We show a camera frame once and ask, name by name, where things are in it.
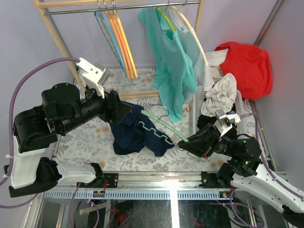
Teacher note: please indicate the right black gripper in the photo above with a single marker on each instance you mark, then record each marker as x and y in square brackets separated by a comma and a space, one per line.
[203, 143]

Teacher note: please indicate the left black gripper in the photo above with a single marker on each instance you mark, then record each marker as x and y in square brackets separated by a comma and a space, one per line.
[118, 108]

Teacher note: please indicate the navy blue t shirt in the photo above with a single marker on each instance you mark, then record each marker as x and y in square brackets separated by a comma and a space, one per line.
[136, 131]

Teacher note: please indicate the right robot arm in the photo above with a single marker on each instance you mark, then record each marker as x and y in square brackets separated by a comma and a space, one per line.
[246, 170]

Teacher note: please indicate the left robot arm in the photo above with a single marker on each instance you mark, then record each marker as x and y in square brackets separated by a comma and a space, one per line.
[34, 130]

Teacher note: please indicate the teal t shirt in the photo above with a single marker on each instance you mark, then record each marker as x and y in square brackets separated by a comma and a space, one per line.
[174, 78]

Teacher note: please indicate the blue hanger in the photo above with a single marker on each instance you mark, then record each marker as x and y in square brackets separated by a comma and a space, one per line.
[110, 38]

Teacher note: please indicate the orange hanger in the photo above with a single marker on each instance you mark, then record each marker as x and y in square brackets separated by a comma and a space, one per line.
[121, 44]

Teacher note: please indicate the yellow green hanger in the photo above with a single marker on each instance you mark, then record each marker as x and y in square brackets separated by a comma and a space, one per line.
[165, 24]

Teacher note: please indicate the black clothes in basket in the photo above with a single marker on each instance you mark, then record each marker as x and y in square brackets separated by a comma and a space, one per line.
[204, 121]

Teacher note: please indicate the floral table mat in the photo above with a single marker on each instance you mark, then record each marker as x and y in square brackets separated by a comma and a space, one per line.
[93, 141]

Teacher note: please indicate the white laundry basket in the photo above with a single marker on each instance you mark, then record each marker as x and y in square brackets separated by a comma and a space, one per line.
[198, 100]

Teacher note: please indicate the white cloth pile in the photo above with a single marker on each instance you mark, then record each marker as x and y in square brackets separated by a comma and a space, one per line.
[223, 93]

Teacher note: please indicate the red cloth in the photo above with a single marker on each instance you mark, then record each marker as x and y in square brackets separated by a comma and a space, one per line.
[251, 67]

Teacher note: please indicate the wooden clothes rack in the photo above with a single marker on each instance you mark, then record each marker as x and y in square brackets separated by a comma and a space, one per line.
[71, 26]

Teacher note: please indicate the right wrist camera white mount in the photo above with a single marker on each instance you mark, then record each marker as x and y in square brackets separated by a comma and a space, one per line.
[225, 121]

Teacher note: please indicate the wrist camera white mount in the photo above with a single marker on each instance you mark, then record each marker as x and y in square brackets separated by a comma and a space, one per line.
[225, 121]
[94, 76]

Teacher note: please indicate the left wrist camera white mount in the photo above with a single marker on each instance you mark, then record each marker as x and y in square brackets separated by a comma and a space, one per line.
[94, 76]

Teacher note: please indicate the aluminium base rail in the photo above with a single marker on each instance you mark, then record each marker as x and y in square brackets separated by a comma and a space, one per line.
[132, 185]

